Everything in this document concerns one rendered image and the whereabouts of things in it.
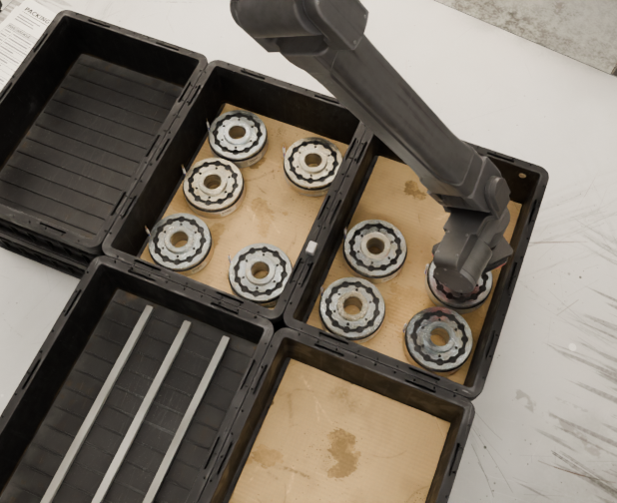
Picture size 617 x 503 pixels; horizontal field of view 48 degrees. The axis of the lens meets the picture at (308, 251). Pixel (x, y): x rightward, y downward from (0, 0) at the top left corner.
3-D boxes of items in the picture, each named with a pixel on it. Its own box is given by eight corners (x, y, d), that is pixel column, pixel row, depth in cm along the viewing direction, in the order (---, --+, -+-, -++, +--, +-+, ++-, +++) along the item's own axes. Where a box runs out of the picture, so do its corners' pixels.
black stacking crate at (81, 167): (82, 52, 136) (63, 10, 126) (219, 99, 131) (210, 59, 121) (-33, 220, 121) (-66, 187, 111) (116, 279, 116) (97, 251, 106)
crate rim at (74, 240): (65, 16, 128) (61, 6, 125) (213, 65, 123) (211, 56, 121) (-62, 193, 113) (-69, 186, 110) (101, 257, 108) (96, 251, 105)
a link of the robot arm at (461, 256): (503, 171, 86) (443, 165, 91) (462, 243, 82) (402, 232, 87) (527, 231, 94) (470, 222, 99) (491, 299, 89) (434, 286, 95)
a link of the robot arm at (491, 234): (519, 204, 92) (479, 185, 93) (497, 245, 89) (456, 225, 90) (506, 229, 98) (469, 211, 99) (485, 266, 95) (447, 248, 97)
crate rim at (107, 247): (213, 65, 123) (212, 56, 120) (373, 119, 118) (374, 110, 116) (101, 257, 108) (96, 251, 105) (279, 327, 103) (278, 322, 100)
